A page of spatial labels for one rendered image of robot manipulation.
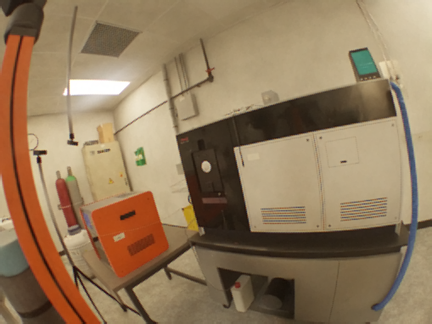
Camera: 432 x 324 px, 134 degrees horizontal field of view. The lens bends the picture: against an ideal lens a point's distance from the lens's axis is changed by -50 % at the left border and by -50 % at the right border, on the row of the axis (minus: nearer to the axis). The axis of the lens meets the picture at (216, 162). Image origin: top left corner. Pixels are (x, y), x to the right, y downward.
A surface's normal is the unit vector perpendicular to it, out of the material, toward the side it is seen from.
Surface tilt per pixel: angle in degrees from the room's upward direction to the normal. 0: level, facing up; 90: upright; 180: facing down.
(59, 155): 90
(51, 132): 90
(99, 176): 90
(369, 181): 90
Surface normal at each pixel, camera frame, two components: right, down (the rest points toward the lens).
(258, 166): -0.56, 0.18
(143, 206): 0.80, -0.14
